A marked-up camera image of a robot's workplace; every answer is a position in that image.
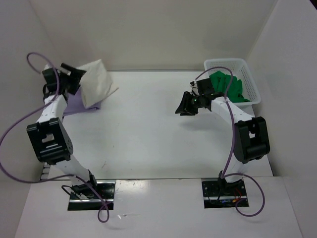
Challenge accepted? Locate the purple t-shirt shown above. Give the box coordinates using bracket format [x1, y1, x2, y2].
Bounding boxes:
[63, 89, 102, 116]

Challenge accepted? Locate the cream white t-shirt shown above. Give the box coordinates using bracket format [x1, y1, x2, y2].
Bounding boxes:
[76, 59, 119, 109]

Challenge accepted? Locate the green t-shirt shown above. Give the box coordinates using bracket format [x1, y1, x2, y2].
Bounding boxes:
[209, 70, 251, 103]

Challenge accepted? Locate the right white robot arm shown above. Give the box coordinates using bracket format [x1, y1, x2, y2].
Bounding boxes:
[175, 92, 270, 188]

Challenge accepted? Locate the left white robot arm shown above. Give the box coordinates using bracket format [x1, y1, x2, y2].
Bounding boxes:
[27, 63, 97, 196]

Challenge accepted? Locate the white plastic basket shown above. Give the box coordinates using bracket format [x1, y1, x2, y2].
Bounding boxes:
[204, 58, 261, 106]

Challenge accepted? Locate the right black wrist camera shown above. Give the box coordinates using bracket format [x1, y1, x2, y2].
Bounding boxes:
[196, 78, 215, 95]

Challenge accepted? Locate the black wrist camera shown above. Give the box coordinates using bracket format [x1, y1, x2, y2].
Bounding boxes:
[196, 78, 215, 95]
[42, 68, 59, 91]

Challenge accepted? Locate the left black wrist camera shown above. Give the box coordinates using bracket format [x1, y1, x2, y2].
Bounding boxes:
[42, 68, 59, 91]

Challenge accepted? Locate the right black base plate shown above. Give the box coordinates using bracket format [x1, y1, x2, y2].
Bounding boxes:
[201, 178, 249, 209]

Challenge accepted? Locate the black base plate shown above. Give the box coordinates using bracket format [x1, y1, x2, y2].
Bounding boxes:
[62, 180, 115, 211]
[201, 178, 249, 209]

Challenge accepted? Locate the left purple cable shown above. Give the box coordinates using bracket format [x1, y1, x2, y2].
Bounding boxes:
[0, 52, 113, 223]

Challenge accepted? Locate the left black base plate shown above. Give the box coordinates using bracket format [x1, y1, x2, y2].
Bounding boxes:
[62, 180, 115, 211]

